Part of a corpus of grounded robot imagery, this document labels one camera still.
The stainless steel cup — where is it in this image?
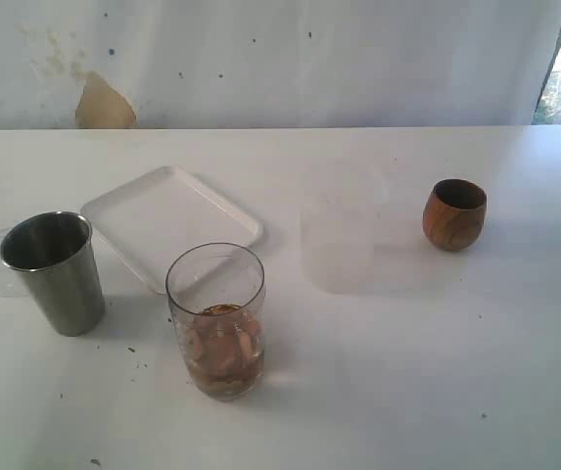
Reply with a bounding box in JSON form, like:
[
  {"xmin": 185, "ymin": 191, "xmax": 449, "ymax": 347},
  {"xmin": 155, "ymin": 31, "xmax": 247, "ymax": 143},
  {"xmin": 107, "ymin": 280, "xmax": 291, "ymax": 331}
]
[{"xmin": 0, "ymin": 211, "xmax": 106, "ymax": 337}]

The clear plastic tumbler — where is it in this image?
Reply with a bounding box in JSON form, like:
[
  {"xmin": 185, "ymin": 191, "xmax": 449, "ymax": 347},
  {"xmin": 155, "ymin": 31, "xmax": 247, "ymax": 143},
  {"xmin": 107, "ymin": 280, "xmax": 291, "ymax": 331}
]
[{"xmin": 165, "ymin": 242, "xmax": 266, "ymax": 401}]

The gold foil coin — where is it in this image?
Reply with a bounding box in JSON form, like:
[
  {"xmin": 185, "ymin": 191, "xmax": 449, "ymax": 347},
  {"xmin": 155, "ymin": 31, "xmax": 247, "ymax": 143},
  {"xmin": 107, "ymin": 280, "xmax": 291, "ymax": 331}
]
[{"xmin": 200, "ymin": 304, "xmax": 241, "ymax": 316}]

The small brown wooden cup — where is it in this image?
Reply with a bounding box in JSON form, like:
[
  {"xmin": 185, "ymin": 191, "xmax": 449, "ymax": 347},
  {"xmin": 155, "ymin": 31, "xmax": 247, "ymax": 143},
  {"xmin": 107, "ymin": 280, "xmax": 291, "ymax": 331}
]
[{"xmin": 422, "ymin": 178, "xmax": 487, "ymax": 253}]

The white rectangular plastic tray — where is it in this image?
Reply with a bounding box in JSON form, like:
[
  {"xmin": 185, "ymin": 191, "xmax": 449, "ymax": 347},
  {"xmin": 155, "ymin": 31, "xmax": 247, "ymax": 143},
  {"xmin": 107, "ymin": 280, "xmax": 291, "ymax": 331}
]
[{"xmin": 80, "ymin": 165, "xmax": 263, "ymax": 295}]

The translucent plastic measuring cup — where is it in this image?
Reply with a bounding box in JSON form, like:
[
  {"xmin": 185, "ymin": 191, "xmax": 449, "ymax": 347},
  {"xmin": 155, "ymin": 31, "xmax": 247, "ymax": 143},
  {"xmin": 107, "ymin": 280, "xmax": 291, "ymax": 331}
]
[{"xmin": 300, "ymin": 160, "xmax": 386, "ymax": 295}]

